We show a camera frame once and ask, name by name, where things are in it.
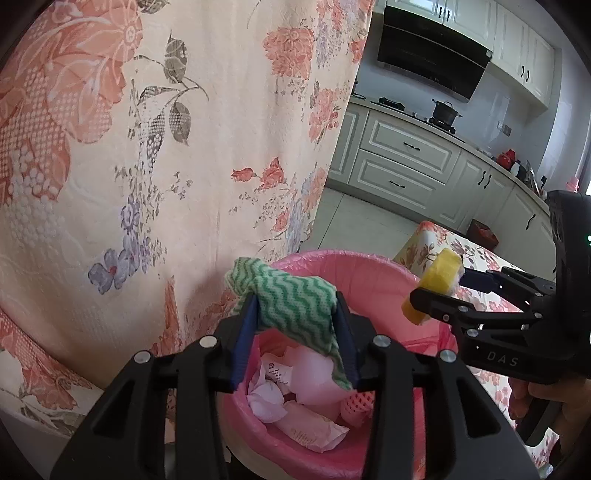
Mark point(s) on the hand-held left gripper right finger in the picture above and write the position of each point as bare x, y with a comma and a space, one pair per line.
344, 341

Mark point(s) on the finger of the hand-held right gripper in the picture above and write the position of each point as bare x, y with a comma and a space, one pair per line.
443, 304
475, 279

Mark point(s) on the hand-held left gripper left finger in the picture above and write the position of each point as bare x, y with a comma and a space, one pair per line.
242, 346

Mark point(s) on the yellow sponge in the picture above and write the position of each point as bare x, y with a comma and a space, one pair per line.
438, 277

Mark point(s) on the green wavy striped cloth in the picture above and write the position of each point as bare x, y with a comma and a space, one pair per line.
286, 295

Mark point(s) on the bin with pink bag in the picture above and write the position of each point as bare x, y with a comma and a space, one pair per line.
369, 277

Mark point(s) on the person's right hand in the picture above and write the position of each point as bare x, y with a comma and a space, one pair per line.
561, 399

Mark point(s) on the crumpled paper cup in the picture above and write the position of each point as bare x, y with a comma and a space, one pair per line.
277, 371

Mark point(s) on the brown floor bin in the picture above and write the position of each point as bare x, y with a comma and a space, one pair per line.
482, 235

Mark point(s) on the floral tablecloth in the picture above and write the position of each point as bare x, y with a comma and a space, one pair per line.
429, 240

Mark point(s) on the crumpled white tissue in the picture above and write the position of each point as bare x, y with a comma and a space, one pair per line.
265, 404

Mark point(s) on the small pink foam fruit net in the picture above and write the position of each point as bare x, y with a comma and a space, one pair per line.
355, 408

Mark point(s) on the rolled paper wrapper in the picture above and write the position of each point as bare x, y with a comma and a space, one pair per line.
314, 427

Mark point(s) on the red kettle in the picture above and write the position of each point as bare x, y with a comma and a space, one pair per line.
506, 158

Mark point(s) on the pink thermos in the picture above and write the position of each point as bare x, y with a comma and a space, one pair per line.
573, 184

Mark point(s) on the white lower cabinets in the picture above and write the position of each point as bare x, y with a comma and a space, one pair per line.
406, 147

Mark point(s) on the white cabinets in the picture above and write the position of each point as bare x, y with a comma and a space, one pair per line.
521, 50
406, 147

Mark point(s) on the black cooking pot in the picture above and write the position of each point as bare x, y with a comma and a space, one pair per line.
445, 113

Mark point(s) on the floral curtain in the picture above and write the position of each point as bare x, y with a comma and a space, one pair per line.
138, 184

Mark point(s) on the black gas stove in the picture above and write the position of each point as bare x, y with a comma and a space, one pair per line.
390, 101

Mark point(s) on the black range hood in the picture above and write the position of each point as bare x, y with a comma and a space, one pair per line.
429, 50

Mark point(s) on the white upper cabinets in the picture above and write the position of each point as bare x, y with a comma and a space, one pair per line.
521, 50

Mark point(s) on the wall switch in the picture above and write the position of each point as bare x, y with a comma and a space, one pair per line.
505, 129

